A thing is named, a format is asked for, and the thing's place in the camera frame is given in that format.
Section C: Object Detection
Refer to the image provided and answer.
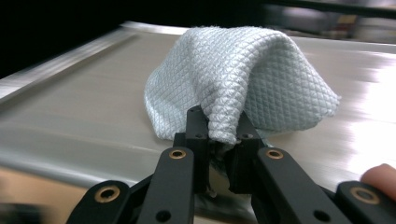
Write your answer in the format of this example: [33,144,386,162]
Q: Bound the light blue cleaning cloth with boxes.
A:
[143,25,341,146]

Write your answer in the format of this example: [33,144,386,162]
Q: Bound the silver two-tier metal rack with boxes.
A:
[0,21,396,224]

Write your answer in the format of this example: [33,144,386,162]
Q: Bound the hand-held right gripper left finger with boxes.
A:
[173,105,210,194]

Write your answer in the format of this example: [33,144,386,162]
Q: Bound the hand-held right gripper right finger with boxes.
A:
[225,112,265,194]

